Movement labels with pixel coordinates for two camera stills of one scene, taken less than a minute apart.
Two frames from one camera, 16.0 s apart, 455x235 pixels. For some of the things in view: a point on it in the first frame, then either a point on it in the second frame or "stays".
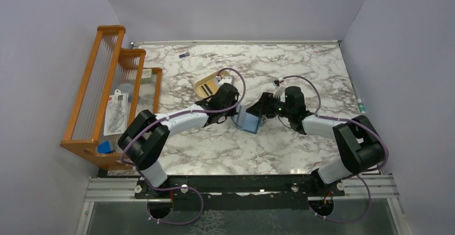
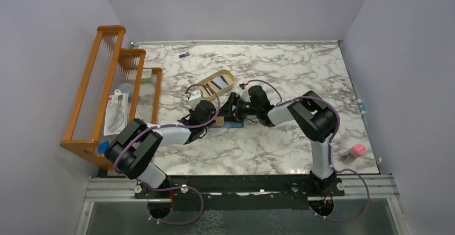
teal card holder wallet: x=247 y=121 -> x=230 y=124
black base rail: x=240 y=192 stays
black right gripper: x=263 y=105 -> x=233 y=100
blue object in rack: x=104 y=147 stays
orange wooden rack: x=115 y=92 stays
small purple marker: x=187 y=54 stays
